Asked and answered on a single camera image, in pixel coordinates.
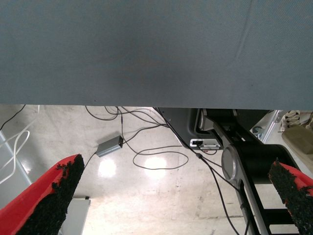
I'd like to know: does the dark grey table cloth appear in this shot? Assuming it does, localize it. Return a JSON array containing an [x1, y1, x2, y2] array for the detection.
[[0, 0, 313, 110]]

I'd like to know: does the black grey robot torso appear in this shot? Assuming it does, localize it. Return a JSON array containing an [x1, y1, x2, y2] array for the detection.
[[156, 107, 313, 235]]

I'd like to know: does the beige canvas bag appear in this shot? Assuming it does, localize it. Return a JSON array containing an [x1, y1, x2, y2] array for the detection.
[[278, 110, 313, 155]]

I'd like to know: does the aluminium frame with caster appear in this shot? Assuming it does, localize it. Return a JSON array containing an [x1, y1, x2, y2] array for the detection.
[[251, 109, 287, 144]]

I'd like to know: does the grey power adapter box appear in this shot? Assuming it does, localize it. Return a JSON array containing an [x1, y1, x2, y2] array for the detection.
[[95, 135, 124, 158]]

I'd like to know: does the black looped floor cable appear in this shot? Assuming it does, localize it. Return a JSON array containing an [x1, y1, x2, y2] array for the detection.
[[122, 141, 189, 170]]

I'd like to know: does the white floor cable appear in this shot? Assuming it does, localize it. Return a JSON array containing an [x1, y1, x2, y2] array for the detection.
[[0, 105, 40, 186]]

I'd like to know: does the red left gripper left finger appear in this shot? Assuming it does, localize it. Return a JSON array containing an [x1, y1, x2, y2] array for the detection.
[[0, 153, 86, 235]]

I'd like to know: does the black cable with ferrite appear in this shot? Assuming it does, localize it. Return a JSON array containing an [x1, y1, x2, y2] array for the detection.
[[153, 107, 247, 235]]

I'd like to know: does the thin black floor cable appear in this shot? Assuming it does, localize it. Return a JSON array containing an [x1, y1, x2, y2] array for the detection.
[[85, 105, 172, 140]]

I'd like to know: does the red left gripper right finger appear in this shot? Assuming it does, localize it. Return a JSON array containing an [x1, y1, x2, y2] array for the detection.
[[268, 158, 313, 235]]

